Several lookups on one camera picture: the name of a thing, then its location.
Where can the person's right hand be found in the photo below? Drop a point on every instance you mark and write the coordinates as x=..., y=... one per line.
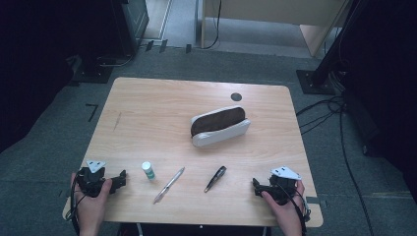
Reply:
x=285, y=213

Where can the black pen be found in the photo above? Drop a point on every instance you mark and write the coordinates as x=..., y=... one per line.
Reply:
x=215, y=179

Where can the black metal stand with base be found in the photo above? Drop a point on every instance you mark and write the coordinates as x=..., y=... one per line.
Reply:
x=323, y=75

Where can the black flat stand base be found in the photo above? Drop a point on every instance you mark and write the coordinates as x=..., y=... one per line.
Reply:
x=93, y=73

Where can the white glue stick green label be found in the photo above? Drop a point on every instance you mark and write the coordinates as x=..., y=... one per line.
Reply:
x=148, y=170

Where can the white pencil case brown inside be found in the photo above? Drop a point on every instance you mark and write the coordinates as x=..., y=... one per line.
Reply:
x=219, y=126

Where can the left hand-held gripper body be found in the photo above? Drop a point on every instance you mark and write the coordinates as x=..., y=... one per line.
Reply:
x=91, y=182

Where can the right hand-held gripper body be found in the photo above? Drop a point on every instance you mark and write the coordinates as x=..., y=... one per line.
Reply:
x=282, y=188

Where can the grey floor tape strip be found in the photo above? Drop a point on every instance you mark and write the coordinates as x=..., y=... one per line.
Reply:
x=316, y=200

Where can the person's left hand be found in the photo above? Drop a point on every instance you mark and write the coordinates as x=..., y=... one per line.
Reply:
x=91, y=206

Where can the black cabinet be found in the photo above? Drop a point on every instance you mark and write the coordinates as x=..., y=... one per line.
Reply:
x=131, y=23

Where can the clear silver ballpoint pen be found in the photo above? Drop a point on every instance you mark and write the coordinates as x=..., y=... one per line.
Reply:
x=168, y=185

